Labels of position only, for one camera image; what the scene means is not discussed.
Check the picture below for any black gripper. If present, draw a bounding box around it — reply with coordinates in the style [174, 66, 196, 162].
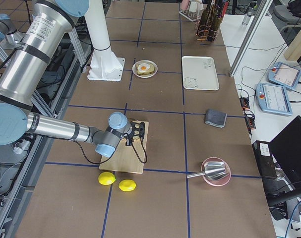
[125, 138, 133, 145]

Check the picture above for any white round plate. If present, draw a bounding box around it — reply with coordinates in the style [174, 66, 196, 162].
[132, 60, 158, 78]

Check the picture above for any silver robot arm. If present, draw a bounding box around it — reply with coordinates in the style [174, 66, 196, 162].
[0, 13, 24, 50]
[0, 0, 131, 157]

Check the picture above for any cream bear tray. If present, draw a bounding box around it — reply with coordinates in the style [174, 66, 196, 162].
[181, 56, 219, 91]

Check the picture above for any wooden cutting board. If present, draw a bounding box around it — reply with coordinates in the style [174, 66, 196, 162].
[99, 121, 149, 174]

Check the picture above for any yellow lemon left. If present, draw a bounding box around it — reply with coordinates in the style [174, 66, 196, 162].
[98, 172, 116, 185]

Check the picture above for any yellow lemon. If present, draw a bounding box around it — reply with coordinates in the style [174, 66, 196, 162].
[119, 179, 136, 191]
[98, 172, 116, 185]

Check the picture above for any yellow lemon right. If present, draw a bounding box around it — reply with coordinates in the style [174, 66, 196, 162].
[119, 179, 136, 191]

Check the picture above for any fried egg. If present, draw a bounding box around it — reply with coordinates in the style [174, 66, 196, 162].
[137, 63, 151, 72]

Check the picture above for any bottom toast slice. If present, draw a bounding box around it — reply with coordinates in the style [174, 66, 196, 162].
[136, 63, 155, 75]

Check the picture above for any steel scoop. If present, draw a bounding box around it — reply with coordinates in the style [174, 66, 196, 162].
[187, 161, 229, 181]

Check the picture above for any folded grey cloth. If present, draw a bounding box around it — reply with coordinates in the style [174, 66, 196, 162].
[205, 109, 227, 128]

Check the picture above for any pink bowl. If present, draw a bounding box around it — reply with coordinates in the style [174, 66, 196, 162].
[201, 157, 232, 186]

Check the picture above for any dark wine bottle left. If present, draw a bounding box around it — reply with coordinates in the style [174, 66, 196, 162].
[197, 0, 216, 40]

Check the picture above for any dark wine bottle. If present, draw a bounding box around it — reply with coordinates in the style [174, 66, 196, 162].
[207, 0, 228, 42]
[197, 0, 216, 40]

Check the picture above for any black computer box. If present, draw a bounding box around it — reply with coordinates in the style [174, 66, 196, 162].
[252, 140, 277, 179]

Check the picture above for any teach pendant near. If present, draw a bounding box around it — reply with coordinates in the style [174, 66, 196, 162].
[256, 83, 293, 116]

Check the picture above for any teach pendant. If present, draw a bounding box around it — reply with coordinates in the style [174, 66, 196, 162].
[256, 83, 293, 116]
[268, 62, 301, 90]

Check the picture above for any dark wine bottle right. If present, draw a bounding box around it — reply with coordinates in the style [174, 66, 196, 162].
[207, 0, 228, 42]

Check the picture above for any black laptop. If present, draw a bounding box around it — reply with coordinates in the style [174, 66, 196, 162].
[267, 116, 301, 206]

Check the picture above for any teach pendant far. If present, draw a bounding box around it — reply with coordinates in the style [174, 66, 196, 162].
[268, 62, 301, 90]

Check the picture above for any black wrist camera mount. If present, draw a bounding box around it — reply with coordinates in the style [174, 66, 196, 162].
[129, 121, 145, 140]

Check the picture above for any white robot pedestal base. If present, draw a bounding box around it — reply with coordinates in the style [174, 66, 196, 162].
[85, 0, 125, 81]

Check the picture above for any copper wire bottle rack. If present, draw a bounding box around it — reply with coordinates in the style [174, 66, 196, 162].
[196, 20, 219, 42]

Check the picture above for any aluminium frame post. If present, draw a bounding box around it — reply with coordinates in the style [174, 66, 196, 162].
[229, 0, 273, 77]

